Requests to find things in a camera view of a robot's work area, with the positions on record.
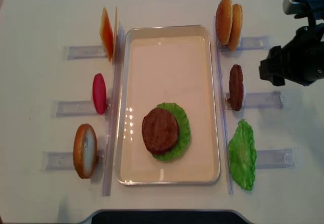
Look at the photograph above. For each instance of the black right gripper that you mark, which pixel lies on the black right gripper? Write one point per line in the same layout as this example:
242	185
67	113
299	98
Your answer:
300	61

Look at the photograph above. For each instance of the brown meat patty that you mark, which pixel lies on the brown meat patty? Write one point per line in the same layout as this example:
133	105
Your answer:
236	87
160	131

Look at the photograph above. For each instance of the green lettuce leaf standing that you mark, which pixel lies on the green lettuce leaf standing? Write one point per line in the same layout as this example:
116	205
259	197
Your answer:
243	156

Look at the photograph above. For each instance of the green lettuce leaf on tray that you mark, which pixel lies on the green lettuce leaf on tray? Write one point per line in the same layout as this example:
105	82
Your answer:
184	132

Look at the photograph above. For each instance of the orange cheese slice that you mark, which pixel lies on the orange cheese slice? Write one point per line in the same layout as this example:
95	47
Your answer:
106	34

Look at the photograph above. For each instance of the red tomato slice standing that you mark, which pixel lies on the red tomato slice standing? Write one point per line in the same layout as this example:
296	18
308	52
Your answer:
99	94

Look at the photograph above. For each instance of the clear holder top right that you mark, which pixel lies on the clear holder top right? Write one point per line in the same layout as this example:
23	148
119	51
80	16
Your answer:
254	43

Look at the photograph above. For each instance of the clear holder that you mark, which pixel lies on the clear holder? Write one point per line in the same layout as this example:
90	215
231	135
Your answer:
84	52
254	43
267	100
72	108
55	161
278	159

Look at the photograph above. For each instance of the clear holder middle right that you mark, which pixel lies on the clear holder middle right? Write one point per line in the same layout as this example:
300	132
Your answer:
267	100

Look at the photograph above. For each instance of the bun bottom half golden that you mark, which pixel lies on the bun bottom half golden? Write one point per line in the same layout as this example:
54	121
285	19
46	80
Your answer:
235	34

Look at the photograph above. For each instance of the bun half golden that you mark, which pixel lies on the bun half golden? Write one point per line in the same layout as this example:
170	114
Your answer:
224	16
235	34

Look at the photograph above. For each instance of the bun top half golden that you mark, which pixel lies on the bun top half golden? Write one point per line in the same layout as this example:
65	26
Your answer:
224	16

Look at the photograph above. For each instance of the clear holder bottom right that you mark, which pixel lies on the clear holder bottom right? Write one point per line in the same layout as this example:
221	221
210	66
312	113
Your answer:
278	159

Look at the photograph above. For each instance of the white rectangular metal tray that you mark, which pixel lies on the white rectangular metal tray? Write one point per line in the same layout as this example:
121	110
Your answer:
167	65

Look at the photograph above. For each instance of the clear holder top left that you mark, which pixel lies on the clear holder top left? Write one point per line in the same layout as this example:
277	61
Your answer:
84	52

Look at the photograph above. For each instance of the bun half left side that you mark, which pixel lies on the bun half left side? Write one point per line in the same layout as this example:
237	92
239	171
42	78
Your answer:
85	151

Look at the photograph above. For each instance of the clear holder middle left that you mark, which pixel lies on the clear holder middle left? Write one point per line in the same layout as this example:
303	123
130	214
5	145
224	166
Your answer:
72	108

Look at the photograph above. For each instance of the clear holder bottom left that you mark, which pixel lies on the clear holder bottom left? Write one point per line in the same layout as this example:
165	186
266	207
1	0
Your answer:
55	161

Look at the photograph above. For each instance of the clear long rail right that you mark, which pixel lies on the clear long rail right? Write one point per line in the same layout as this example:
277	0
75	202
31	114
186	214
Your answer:
223	111

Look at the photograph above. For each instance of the clear long rail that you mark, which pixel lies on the clear long rail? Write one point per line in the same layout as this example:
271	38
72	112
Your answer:
223	111
114	112

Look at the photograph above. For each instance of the clear long rail left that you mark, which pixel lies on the clear long rail left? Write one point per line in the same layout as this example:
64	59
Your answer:
114	112

